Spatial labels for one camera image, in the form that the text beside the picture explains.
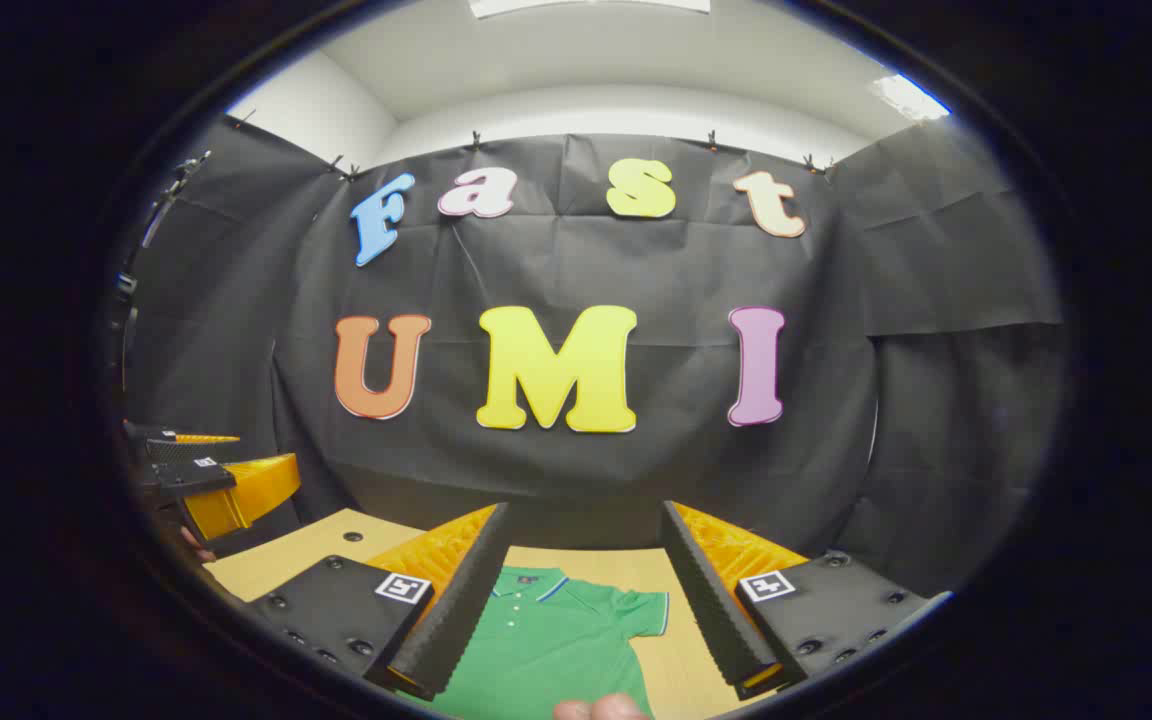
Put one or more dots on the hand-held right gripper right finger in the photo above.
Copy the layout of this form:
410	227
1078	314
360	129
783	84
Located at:
716	610

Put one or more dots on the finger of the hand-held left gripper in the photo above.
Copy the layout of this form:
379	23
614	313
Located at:
246	490
161	445

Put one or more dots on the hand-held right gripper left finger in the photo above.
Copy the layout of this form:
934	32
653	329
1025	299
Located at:
456	620

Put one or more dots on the green T-shirt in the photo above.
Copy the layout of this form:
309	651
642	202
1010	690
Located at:
556	650

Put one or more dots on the black backdrop cloth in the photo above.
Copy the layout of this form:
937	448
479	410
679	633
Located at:
656	470

